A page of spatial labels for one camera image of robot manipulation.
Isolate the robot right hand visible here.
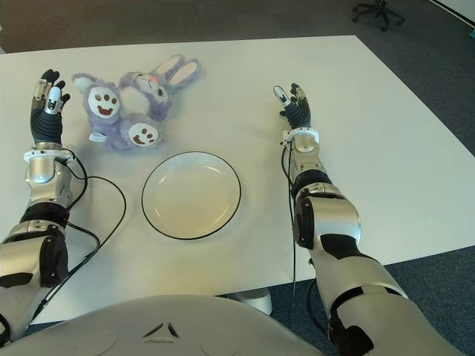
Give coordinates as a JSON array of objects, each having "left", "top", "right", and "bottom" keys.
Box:
[{"left": 273, "top": 82, "right": 312, "bottom": 131}]

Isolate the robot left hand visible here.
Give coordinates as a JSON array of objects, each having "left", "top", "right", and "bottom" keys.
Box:
[{"left": 29, "top": 68, "right": 71, "bottom": 145}]

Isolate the purple plush rabbit doll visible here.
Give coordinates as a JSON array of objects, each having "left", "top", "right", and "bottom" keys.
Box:
[{"left": 71, "top": 54, "right": 203, "bottom": 153}]

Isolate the white plate black rim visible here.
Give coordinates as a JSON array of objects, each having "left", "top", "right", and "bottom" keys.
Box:
[{"left": 141, "top": 150, "right": 243, "bottom": 240}]

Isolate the black office chair base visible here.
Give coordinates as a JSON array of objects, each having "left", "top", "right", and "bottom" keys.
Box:
[{"left": 352, "top": 0, "right": 406, "bottom": 32}]

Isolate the white table base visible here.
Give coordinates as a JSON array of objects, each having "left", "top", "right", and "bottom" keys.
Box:
[{"left": 222, "top": 287, "right": 274, "bottom": 315}]

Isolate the silver robot torso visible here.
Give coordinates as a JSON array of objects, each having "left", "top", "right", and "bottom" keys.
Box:
[{"left": 0, "top": 294, "right": 324, "bottom": 356}]

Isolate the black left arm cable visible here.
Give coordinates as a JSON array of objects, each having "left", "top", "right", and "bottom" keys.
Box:
[{"left": 29, "top": 150, "right": 128, "bottom": 320}]

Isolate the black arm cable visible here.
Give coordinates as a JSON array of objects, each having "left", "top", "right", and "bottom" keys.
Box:
[
  {"left": 29, "top": 150, "right": 128, "bottom": 320},
  {"left": 280, "top": 142, "right": 298, "bottom": 297}
]

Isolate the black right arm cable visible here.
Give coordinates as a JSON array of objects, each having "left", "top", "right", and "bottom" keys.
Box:
[{"left": 280, "top": 142, "right": 298, "bottom": 297}]

